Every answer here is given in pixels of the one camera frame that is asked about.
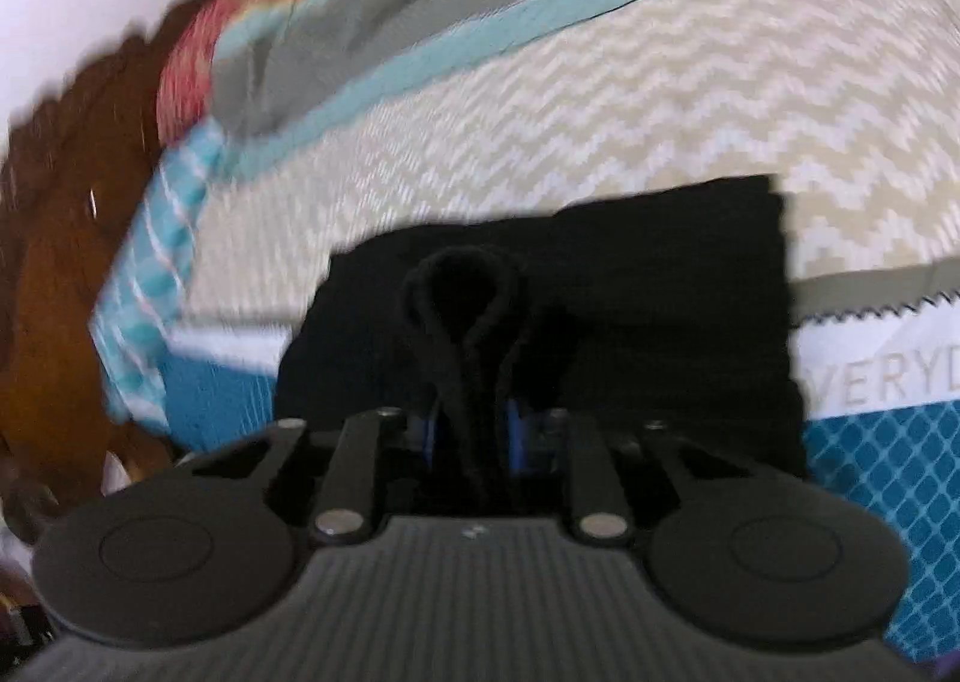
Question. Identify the red floral patchwork quilt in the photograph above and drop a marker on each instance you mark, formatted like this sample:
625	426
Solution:
247	15

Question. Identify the teal lattice pillow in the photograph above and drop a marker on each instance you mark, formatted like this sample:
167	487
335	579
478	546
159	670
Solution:
154	254

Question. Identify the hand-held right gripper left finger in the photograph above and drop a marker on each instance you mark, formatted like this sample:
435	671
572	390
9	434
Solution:
427	438

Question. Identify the brown wooden furniture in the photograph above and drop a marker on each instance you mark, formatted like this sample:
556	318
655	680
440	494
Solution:
67	239

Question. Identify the chevron and teal patchwork bedspread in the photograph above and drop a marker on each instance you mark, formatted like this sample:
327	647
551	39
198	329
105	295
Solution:
600	90

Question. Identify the black pants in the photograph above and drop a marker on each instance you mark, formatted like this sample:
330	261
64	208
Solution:
637	292

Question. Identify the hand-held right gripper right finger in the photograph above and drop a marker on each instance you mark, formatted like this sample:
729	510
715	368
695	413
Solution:
514	438

